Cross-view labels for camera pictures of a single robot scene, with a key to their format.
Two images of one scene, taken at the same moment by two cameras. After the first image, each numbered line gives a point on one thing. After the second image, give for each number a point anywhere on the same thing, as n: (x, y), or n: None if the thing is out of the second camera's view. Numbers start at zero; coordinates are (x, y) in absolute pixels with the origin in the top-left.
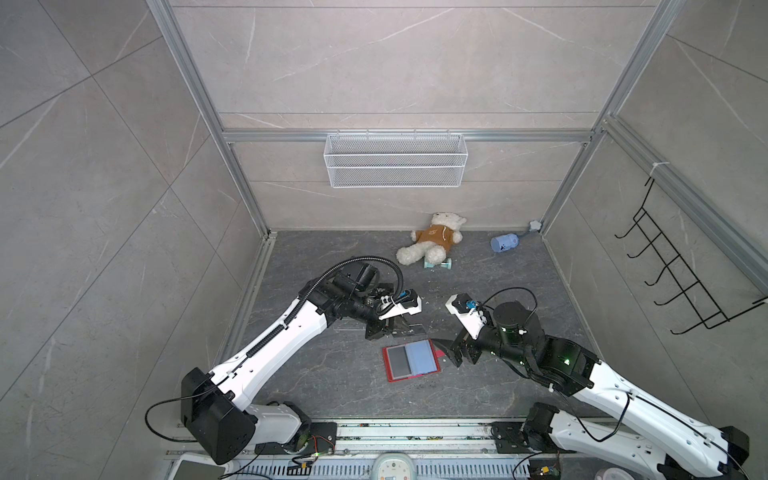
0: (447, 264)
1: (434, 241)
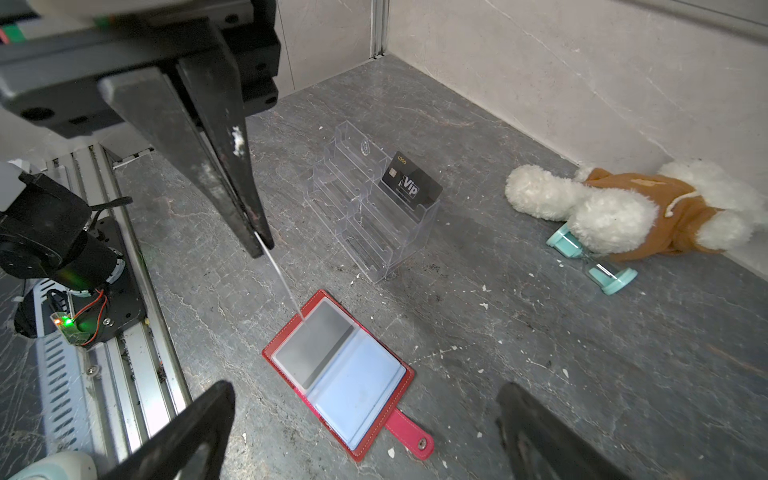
0: (610, 280)
1: (684, 207)
